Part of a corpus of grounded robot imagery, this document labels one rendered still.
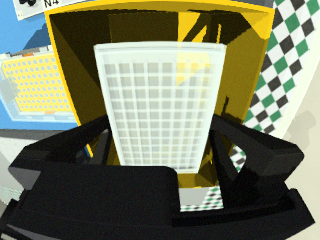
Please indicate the blue bench mat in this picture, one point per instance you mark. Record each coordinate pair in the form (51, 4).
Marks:
(20, 35)

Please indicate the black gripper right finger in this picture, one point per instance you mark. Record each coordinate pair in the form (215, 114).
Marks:
(269, 159)

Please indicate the yellow bin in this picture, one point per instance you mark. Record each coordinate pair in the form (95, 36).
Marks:
(244, 28)

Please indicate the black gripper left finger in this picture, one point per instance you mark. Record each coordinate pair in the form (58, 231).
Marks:
(64, 146)

